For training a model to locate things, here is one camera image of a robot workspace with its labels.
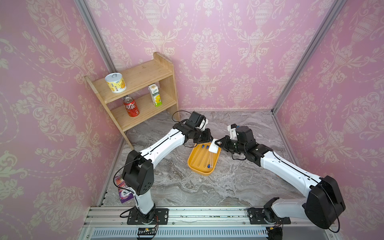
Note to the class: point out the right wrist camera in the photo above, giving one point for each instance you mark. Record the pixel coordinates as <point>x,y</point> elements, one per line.
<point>242,134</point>

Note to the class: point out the green white juice carton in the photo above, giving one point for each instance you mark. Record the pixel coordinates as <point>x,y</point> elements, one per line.
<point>155,94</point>

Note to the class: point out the test tube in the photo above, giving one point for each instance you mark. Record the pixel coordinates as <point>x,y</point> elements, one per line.
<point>204,156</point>
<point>208,162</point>
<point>211,160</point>
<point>198,156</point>

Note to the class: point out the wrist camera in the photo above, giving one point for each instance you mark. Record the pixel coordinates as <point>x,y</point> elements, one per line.
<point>203,124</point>
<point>242,134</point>

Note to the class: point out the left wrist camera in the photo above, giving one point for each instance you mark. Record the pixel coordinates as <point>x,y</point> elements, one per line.
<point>203,124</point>

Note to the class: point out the white wiping cloth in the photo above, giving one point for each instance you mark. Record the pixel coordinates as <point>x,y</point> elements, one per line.
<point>213,147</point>

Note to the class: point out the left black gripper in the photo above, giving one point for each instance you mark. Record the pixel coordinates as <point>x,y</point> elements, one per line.
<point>208,138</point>

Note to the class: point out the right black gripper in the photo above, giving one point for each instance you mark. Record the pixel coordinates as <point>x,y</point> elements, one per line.
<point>226,140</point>

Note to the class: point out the yellow white tin can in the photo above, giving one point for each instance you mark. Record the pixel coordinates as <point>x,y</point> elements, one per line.
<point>116,82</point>

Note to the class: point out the yellow plastic basin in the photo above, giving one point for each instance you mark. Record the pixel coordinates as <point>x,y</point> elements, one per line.
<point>195,168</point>

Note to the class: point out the purple tissue pack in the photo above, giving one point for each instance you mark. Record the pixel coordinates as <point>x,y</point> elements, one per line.
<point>124,194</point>

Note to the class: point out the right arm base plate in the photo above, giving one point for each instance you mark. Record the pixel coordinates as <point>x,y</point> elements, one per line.
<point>260,216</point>

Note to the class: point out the aluminium front rail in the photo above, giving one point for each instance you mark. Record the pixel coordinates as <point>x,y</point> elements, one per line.
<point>198,223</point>

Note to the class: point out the wooden two-tier shelf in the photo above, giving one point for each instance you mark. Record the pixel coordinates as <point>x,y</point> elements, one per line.
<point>159,71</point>

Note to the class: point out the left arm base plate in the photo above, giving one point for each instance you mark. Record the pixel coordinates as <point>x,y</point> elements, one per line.
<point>154,216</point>

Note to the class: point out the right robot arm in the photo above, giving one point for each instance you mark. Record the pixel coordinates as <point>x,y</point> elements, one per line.
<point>322,201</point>

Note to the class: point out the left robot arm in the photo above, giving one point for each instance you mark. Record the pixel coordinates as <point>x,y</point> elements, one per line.
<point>138,171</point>

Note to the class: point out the red cola can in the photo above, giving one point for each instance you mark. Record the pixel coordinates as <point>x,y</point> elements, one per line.
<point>130,106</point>

